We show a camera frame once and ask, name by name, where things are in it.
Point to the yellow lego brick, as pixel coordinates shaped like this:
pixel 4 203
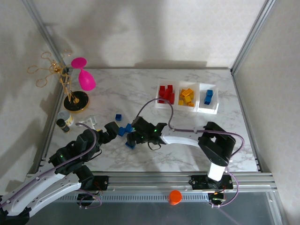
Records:
pixel 186 92
pixel 191 104
pixel 99 129
pixel 188 99
pixel 192 96
pixel 181 102
pixel 181 96

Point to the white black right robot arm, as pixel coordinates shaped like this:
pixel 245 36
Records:
pixel 178 138

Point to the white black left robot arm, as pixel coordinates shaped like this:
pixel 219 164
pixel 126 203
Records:
pixel 47 189

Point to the small dark bottle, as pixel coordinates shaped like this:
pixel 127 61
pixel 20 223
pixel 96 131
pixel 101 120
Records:
pixel 63 126

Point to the white bin with red bricks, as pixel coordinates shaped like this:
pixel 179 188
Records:
pixel 164 106

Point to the small dark-capped bottle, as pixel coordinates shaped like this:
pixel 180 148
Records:
pixel 68 118

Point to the white bin with yellow bricks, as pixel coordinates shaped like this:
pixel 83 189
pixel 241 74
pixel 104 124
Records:
pixel 187 109

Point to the pink plastic wine glass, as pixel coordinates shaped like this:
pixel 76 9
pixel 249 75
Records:
pixel 86 80

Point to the slotted metal strip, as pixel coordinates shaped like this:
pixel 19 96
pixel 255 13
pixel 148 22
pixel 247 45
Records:
pixel 129 198

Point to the orange round knob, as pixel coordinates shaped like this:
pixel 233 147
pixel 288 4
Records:
pixel 175 197

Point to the grey metal plate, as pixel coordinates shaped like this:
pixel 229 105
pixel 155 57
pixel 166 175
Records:
pixel 140 213

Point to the small electronics board green light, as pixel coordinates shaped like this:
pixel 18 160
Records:
pixel 218 196

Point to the aluminium left side rail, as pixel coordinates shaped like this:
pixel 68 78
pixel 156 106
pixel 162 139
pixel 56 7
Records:
pixel 47 140

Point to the aluminium rail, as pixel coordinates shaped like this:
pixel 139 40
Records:
pixel 47 140
pixel 152 181
pixel 242 110
pixel 150 68

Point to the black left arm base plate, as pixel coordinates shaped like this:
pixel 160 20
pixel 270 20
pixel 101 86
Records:
pixel 102 182

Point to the aluminium front rail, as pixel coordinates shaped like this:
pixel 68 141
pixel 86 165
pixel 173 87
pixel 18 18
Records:
pixel 152 181

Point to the aluminium back rail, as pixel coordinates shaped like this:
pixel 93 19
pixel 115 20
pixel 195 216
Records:
pixel 150 68

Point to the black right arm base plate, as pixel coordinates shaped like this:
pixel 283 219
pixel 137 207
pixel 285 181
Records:
pixel 197 182

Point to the aluminium right side rail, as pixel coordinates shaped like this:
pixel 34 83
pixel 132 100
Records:
pixel 242 110

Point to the aluminium left frame post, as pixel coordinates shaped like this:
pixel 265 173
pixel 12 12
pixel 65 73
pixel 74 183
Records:
pixel 39 23

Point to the aluminium frame post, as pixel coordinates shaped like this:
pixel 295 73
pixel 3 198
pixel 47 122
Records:
pixel 250 35
pixel 39 23

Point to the aluminium right frame post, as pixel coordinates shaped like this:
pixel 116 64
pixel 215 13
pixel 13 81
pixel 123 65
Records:
pixel 250 35

